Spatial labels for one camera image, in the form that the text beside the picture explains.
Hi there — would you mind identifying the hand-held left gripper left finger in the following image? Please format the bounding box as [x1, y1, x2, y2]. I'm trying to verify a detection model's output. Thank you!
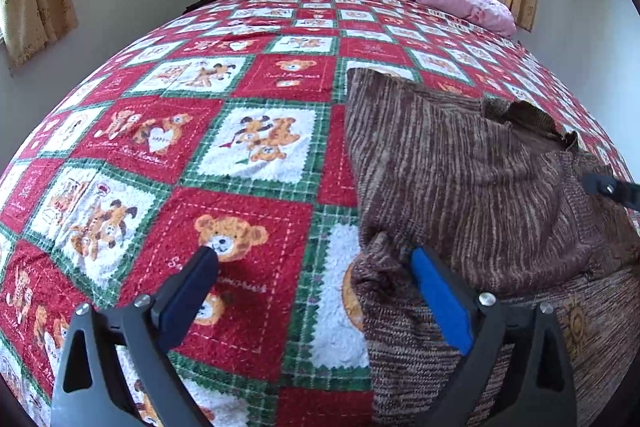
[50, 246, 221, 427]

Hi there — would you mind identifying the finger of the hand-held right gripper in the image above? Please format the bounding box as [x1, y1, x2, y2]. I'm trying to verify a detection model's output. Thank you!
[582, 173, 640, 212]

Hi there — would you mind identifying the pink pillow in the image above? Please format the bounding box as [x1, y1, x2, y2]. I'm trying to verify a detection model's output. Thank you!
[409, 0, 517, 38]

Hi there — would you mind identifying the red bear printed blanket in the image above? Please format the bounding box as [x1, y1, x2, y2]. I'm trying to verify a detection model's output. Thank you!
[0, 0, 640, 427]

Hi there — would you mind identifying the dark object beside bed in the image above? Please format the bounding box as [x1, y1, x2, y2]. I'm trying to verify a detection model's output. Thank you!
[182, 0, 223, 14]

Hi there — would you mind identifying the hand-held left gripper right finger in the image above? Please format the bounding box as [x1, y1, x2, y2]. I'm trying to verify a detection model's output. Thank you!
[410, 247, 578, 427]

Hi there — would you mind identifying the brown striped knit sweater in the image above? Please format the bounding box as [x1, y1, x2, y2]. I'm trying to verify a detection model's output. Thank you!
[342, 68, 640, 427]

